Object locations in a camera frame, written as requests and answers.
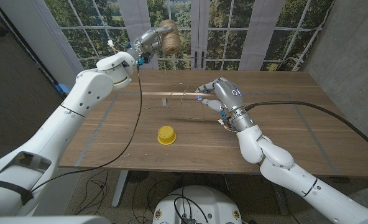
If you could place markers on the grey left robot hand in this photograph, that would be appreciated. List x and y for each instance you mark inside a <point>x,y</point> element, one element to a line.
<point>148,39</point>

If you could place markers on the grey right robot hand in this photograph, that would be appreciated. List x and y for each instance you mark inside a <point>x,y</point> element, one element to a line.
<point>229,95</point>

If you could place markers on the jute twine spool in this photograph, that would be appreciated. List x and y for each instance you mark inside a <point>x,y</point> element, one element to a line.
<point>170,39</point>

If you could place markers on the jute twine strand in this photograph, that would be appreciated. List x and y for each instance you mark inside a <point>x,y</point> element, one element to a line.
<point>184,115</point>

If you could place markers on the thin metal rod with clips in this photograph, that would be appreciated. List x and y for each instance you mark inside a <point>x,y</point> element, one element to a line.
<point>164,102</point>

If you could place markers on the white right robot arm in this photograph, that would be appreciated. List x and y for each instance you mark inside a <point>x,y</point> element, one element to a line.
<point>280,174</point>

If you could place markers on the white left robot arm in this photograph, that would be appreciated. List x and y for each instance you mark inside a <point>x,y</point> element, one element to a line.
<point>72,115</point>

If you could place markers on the yellow plastic lid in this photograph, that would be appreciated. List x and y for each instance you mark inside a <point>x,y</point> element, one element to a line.
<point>167,135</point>

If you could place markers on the printed window backdrop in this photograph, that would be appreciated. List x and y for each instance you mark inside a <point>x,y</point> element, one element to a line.
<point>249,37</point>

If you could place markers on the blue floor object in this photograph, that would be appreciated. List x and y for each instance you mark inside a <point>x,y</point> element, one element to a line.
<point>62,88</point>

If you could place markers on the white robot torso base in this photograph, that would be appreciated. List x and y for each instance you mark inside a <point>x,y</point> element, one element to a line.
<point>199,205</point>

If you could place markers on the white table leg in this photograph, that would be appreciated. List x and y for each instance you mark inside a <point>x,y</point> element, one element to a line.
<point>120,186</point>

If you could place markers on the white robot chest rim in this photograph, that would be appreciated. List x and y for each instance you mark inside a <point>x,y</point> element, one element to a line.
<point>47,220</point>

